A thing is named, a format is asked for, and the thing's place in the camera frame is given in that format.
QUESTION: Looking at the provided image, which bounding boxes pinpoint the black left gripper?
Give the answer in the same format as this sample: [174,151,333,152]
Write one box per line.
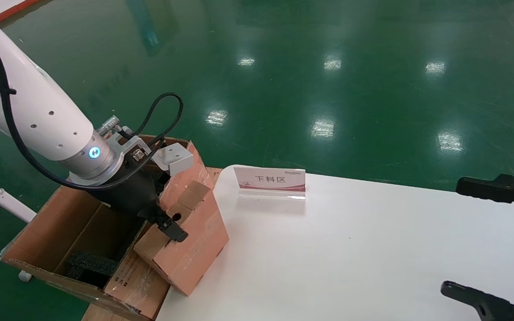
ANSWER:
[90,167,190,243]

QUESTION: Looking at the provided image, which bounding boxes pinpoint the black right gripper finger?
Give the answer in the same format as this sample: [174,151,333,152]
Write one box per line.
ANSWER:
[456,174,514,223]
[440,281,514,321]

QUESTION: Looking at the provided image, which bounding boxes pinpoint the small cardboard box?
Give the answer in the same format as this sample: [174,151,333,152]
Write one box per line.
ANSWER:
[133,178,230,297]

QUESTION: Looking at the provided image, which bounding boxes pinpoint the large open cardboard box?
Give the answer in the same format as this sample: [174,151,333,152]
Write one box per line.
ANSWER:
[0,134,216,321]

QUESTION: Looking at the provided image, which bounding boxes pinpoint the black foam block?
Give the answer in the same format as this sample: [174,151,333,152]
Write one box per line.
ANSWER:
[150,171,171,194]
[66,251,119,286]

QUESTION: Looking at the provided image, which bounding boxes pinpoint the acrylic sign with Chinese text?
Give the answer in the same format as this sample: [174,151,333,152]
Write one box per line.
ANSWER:
[233,166,307,200]

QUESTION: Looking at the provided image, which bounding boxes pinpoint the white floor tube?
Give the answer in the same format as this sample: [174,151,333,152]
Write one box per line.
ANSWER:
[0,171,37,223]

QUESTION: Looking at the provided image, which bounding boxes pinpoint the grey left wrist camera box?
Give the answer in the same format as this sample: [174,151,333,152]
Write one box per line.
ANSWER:
[105,134,194,177]

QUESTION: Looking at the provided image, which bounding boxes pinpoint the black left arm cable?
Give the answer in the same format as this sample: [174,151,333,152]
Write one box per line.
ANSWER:
[0,20,184,191]

